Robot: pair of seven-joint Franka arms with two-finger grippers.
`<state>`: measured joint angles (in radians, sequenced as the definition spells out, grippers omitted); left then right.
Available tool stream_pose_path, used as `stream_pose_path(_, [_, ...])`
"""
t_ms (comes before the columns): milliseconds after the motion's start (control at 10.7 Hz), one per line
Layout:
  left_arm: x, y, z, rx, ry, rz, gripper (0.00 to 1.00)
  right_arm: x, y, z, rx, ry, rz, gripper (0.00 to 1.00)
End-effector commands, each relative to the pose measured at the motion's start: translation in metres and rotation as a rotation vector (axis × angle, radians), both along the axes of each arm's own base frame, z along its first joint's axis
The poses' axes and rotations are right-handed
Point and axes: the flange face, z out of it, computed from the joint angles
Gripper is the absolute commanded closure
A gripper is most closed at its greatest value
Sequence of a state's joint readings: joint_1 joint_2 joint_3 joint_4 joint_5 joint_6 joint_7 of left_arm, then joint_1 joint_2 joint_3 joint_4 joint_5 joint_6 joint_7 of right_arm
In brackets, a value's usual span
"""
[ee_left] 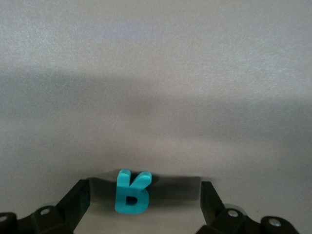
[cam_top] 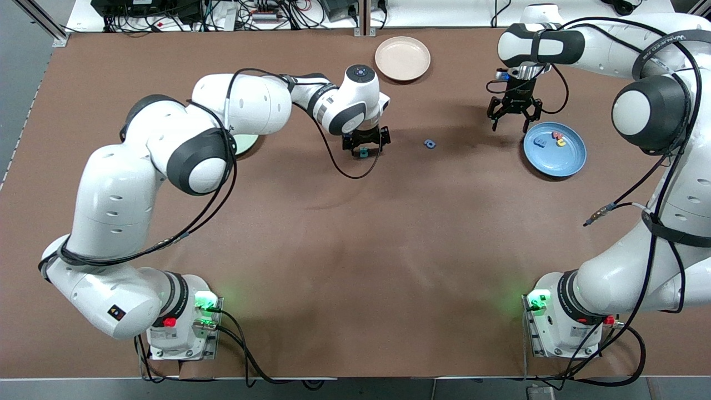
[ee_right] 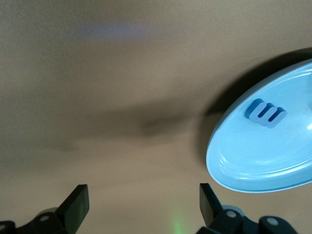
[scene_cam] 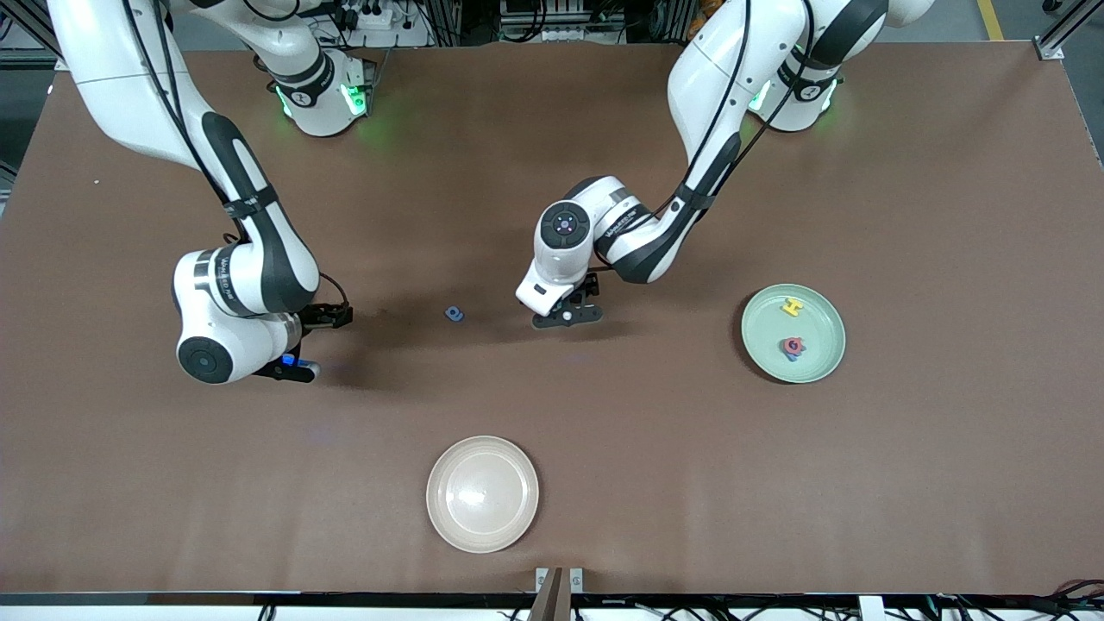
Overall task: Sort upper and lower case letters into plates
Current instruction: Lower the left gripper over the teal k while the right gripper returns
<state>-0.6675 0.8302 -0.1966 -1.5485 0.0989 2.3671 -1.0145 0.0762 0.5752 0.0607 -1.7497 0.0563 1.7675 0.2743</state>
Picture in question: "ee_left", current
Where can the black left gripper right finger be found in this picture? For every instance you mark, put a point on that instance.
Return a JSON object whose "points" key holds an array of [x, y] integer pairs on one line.
{"points": [[214, 209]]}

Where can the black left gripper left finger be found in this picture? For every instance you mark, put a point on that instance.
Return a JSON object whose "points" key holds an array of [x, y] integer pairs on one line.
{"points": [[70, 207]]}

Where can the teal foam letter R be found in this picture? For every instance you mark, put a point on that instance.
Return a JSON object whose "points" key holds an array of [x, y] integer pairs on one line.
{"points": [[132, 195]]}

